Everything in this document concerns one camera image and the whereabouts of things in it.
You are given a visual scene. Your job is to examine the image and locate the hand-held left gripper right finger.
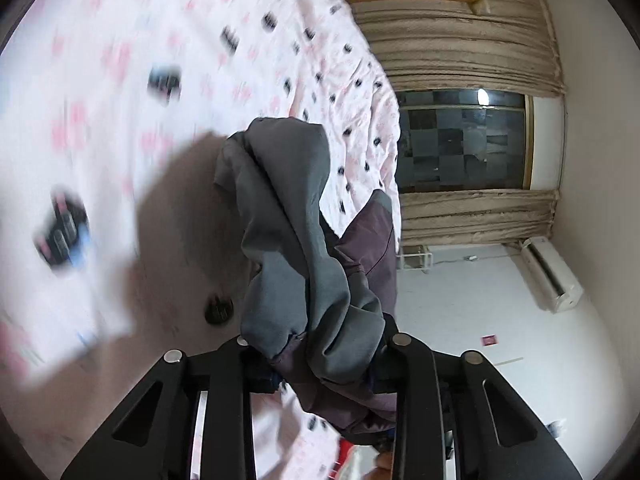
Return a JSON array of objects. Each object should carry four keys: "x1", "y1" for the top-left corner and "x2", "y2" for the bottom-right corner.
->
[{"x1": 366, "y1": 331, "x2": 583, "y2": 480}]

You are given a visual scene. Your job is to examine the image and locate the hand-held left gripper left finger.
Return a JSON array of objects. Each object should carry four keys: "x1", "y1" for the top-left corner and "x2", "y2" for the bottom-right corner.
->
[{"x1": 60, "y1": 336, "x2": 277, "y2": 480}]

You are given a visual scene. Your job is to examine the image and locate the purple grey hooded jacket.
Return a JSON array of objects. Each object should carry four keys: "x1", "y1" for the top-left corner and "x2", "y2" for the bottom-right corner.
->
[{"x1": 214, "y1": 116, "x2": 401, "y2": 446}]

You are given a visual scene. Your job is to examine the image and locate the white shelf rack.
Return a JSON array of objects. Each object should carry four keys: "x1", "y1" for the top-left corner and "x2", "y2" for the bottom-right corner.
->
[{"x1": 397, "y1": 245, "x2": 435, "y2": 275}]

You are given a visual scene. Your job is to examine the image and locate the white air conditioner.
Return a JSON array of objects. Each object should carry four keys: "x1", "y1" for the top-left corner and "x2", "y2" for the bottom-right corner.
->
[{"x1": 520, "y1": 237, "x2": 585, "y2": 313}]

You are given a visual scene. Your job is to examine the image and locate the beige curtain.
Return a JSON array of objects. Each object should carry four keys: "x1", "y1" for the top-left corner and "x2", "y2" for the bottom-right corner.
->
[
  {"x1": 352, "y1": 0, "x2": 568, "y2": 98},
  {"x1": 400, "y1": 187, "x2": 560, "y2": 247}
]

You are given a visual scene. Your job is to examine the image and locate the pink cat print blanket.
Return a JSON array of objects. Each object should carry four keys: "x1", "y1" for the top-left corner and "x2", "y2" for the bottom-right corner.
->
[{"x1": 0, "y1": 0, "x2": 403, "y2": 480}]

